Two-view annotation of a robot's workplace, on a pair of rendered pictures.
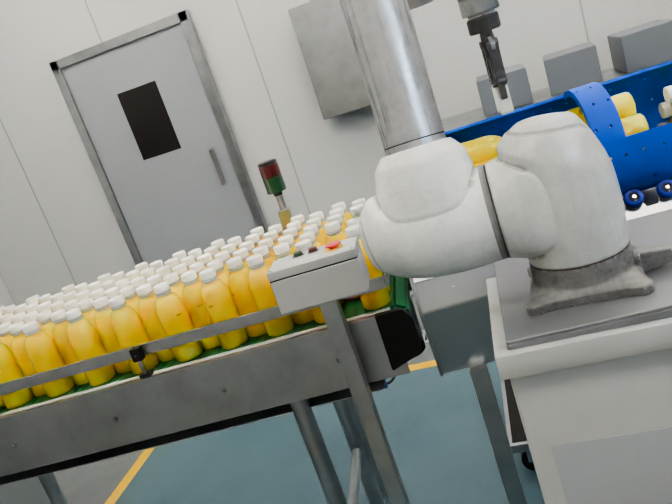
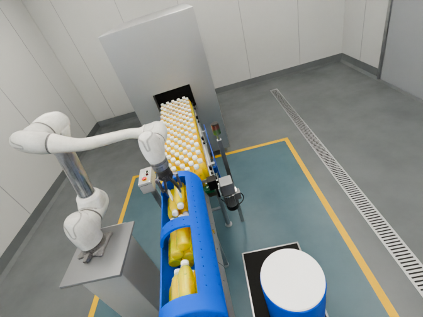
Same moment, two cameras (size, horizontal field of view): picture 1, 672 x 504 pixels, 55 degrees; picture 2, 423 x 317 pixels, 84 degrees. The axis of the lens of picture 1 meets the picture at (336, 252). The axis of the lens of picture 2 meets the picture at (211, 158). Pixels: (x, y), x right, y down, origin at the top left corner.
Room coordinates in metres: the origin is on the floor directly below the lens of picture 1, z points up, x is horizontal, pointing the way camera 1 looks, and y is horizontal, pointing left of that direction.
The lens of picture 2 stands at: (1.68, -1.56, 2.16)
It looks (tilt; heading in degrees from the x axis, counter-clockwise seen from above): 35 degrees down; 82
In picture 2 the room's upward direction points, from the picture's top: 18 degrees counter-clockwise
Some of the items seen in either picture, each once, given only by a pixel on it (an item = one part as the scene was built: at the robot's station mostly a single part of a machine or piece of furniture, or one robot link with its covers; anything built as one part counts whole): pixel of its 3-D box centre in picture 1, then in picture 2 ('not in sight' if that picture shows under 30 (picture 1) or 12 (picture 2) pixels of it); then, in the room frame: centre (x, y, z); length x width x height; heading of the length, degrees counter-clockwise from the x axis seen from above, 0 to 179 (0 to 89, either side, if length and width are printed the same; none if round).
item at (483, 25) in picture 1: (486, 34); (165, 173); (1.57, -0.50, 1.42); 0.08 x 0.07 x 0.09; 170
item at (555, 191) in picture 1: (553, 186); (82, 228); (0.96, -0.35, 1.18); 0.18 x 0.16 x 0.22; 73
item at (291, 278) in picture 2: not in sight; (291, 277); (1.93, -1.09, 1.03); 0.28 x 0.28 x 0.01
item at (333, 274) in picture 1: (319, 274); (147, 179); (1.37, 0.05, 1.05); 0.20 x 0.10 x 0.10; 80
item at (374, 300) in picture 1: (366, 269); not in sight; (1.48, -0.05, 0.99); 0.07 x 0.07 x 0.19
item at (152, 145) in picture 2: not in sight; (152, 145); (1.58, -0.49, 1.60); 0.13 x 0.11 x 0.16; 73
